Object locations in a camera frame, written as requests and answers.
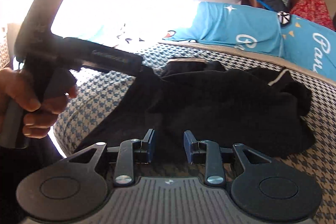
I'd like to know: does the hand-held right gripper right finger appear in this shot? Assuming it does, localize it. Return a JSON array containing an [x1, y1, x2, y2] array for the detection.
[[184, 130, 273, 186]]

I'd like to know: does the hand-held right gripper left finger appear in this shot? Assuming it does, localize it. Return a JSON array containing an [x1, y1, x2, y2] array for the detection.
[[63, 129, 156, 186]]

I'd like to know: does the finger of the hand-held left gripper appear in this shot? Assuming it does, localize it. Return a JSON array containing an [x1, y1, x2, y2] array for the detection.
[[137, 57, 158, 81]]

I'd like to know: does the black t-shirt red print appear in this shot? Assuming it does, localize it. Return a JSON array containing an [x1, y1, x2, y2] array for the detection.
[[73, 57, 317, 161]]

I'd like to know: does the person's left hand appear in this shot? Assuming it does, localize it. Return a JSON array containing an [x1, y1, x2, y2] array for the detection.
[[0, 67, 78, 139]]

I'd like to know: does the white blue printed sheet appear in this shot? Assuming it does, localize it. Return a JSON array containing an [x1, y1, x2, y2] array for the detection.
[[73, 22, 168, 43]]

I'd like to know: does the houndstooth bed mat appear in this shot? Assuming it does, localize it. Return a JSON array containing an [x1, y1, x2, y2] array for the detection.
[[52, 42, 336, 224]]

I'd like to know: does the red floral cloth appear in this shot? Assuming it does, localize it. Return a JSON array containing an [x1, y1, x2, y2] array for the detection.
[[290, 0, 336, 31]]

